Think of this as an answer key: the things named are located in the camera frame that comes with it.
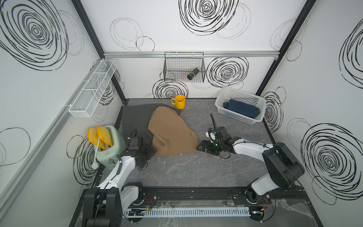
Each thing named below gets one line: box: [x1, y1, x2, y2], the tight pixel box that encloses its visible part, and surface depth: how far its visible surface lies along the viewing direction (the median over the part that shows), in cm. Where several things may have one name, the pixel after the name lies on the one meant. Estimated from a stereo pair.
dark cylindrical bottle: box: [187, 67, 200, 80], surface depth 93 cm
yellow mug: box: [170, 96, 186, 110], surface depth 113 cm
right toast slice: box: [97, 125, 113, 147], surface depth 79 cm
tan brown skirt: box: [148, 106, 199, 157], surface depth 95 cm
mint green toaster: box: [95, 124, 127, 170], surface depth 76 cm
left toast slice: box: [87, 127, 106, 150], surface depth 75 cm
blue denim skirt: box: [222, 99, 261, 119], surface depth 103 cm
